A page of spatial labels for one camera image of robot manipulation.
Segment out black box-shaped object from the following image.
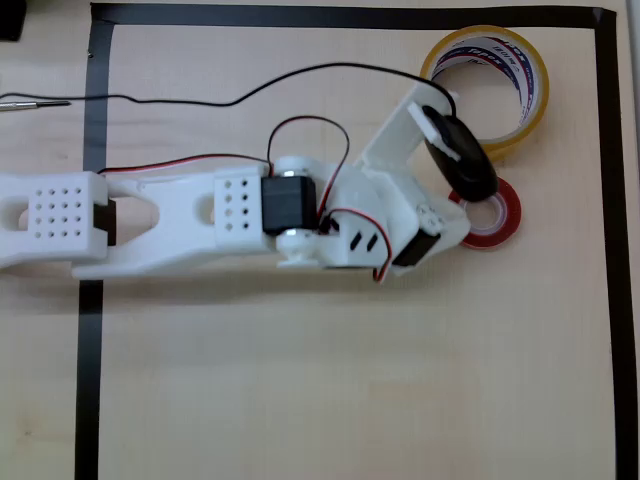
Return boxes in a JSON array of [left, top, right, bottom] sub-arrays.
[[0, 0, 27, 42]]

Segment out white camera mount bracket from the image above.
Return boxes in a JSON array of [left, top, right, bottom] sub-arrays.
[[353, 82, 462, 174]]

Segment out small red tape roll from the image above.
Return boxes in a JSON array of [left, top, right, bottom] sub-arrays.
[[447, 175, 523, 251]]

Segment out red black servo wire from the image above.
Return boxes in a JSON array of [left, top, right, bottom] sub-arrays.
[[267, 115, 351, 231], [319, 207, 394, 284], [97, 153, 275, 176]]

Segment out big yellow tape roll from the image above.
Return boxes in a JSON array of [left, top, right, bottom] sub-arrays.
[[418, 24, 551, 162]]

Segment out black webcam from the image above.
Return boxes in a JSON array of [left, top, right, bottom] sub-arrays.
[[422, 104, 500, 204]]

